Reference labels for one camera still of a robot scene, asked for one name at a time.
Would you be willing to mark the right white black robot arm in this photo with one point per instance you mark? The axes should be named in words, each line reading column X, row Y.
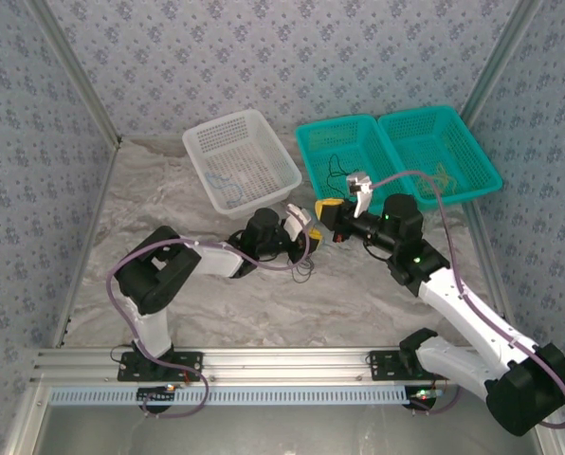
column 453, row 365

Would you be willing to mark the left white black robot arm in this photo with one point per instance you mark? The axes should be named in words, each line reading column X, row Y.
column 216, row 263

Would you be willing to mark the teal plastic basket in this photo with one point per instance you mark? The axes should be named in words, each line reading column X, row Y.
column 372, row 151
column 439, row 137

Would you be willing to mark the white plastic basket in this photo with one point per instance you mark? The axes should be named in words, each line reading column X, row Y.
column 259, row 156

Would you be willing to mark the small circuit board with LED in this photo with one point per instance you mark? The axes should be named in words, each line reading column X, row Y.
column 157, row 395
column 424, row 398

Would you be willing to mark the grey metal sheet panel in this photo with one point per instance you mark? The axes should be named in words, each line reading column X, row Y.
column 282, row 431

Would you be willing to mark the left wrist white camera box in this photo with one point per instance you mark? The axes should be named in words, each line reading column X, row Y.
column 296, row 223

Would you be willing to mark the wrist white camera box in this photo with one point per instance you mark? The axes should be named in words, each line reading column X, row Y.
column 296, row 223
column 360, row 182

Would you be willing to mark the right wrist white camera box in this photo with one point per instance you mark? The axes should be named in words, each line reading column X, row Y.
column 360, row 182

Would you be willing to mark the aluminium mounting rail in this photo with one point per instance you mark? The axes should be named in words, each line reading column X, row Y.
column 282, row 365

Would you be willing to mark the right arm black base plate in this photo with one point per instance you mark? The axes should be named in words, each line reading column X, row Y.
column 382, row 367

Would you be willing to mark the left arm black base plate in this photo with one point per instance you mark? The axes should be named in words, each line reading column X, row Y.
column 195, row 360

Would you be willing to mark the aluminium corner post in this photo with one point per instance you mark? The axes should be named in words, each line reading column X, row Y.
column 505, row 47
column 79, row 71

